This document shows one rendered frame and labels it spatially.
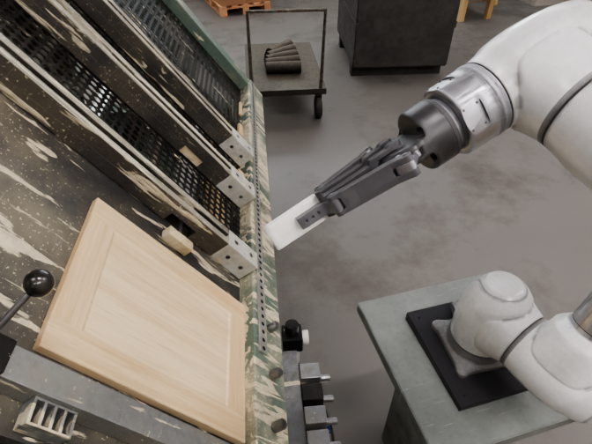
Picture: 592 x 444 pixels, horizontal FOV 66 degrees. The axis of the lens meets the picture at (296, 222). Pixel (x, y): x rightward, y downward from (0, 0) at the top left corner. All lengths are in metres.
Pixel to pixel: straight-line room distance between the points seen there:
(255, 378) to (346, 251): 1.68
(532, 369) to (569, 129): 0.77
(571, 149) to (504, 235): 2.55
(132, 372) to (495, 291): 0.83
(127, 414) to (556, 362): 0.88
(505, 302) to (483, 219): 1.98
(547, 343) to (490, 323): 0.13
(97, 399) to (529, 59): 0.74
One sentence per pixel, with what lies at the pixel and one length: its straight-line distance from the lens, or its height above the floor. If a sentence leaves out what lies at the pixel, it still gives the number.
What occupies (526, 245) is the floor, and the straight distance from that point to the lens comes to 3.06.
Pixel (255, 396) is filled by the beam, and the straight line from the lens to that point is 1.11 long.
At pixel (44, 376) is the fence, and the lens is 0.78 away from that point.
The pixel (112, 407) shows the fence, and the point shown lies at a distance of 0.83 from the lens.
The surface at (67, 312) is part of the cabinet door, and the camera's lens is 0.87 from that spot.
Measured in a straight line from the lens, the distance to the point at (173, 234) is 1.15.
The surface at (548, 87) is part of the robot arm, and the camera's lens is 0.55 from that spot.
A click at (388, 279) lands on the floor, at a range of 2.59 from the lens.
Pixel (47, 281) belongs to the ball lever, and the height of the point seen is 1.43.
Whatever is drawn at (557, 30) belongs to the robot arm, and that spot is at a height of 1.72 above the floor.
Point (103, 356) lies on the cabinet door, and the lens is 0.88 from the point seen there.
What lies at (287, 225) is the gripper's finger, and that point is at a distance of 0.51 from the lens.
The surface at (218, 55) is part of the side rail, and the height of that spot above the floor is 1.06.
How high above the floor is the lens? 1.88
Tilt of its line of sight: 40 degrees down
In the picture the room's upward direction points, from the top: straight up
